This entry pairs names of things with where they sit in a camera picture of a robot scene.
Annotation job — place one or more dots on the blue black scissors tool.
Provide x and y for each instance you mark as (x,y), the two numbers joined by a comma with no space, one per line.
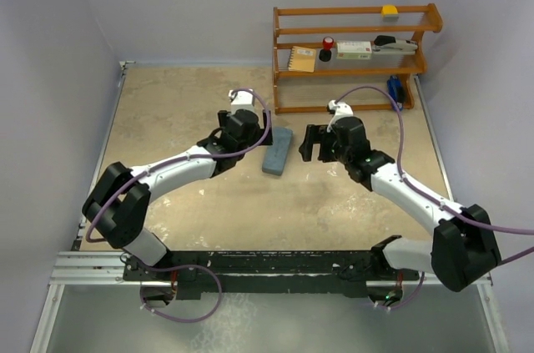
(396,91)

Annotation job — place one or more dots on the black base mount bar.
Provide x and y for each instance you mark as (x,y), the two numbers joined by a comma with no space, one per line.
(342,272)

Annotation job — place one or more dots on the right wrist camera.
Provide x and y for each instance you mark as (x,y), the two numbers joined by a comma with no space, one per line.
(339,110)

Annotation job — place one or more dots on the spiral brown notebook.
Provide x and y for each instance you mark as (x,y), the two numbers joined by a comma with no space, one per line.
(302,59)

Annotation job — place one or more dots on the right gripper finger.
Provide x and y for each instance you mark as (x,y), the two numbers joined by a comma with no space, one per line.
(306,149)
(318,133)

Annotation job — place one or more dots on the red black stamp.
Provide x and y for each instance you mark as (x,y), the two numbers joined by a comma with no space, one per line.
(326,52)

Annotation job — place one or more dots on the yellow grey sponge block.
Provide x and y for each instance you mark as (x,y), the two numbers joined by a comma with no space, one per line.
(389,13)

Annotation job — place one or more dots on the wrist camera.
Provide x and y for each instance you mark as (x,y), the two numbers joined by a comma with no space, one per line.
(243,99)
(339,110)

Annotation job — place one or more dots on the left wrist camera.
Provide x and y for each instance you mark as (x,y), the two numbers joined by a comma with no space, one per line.
(243,99)

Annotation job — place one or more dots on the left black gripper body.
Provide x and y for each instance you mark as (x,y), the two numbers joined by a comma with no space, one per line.
(256,138)

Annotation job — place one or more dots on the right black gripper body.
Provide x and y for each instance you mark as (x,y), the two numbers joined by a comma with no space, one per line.
(342,153)

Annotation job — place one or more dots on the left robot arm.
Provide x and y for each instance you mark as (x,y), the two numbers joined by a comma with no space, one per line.
(119,202)

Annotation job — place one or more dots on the black white stapler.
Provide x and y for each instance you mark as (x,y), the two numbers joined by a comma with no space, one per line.
(390,45)

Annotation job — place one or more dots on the white red box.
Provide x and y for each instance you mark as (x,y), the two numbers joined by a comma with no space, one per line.
(356,50)

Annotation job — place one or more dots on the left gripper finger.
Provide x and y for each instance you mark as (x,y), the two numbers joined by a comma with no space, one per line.
(223,118)
(265,134)

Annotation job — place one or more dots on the grey glasses case green lining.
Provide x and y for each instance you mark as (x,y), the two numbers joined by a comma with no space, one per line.
(277,153)

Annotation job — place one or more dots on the wooden shelf rack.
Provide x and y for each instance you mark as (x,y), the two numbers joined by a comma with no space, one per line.
(316,51)

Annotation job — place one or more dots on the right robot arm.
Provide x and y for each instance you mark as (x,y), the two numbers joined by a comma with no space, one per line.
(462,249)

